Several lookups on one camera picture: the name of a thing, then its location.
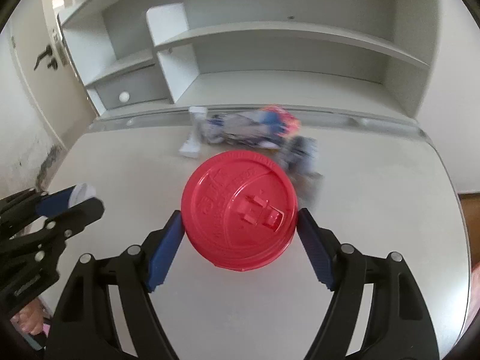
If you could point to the red plastic cup lid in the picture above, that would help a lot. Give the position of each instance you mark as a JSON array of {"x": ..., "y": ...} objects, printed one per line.
[{"x": 239, "y": 210}]

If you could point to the person's right hand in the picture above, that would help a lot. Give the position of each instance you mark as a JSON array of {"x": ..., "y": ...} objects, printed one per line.
[{"x": 474, "y": 301}]

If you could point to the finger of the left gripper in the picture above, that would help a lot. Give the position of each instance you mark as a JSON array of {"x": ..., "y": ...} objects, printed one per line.
[
  {"x": 52, "y": 202},
  {"x": 74, "y": 219}
]

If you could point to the white drawer with knob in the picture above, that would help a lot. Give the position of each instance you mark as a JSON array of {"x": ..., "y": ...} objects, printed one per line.
[{"x": 142, "y": 85}]

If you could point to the person's left hand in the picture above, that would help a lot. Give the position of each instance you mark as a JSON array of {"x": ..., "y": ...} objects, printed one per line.
[{"x": 30, "y": 319}]

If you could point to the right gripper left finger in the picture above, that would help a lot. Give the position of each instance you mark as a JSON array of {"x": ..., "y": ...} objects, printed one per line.
[{"x": 83, "y": 326}]

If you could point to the white desk hutch shelf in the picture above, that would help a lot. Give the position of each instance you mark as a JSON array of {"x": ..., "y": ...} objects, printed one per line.
[{"x": 367, "y": 58}]

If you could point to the white door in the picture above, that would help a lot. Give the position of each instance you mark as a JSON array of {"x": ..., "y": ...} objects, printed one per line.
[{"x": 46, "y": 72}]

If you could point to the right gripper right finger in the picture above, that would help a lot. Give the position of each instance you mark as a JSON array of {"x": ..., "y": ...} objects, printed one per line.
[{"x": 399, "y": 324}]

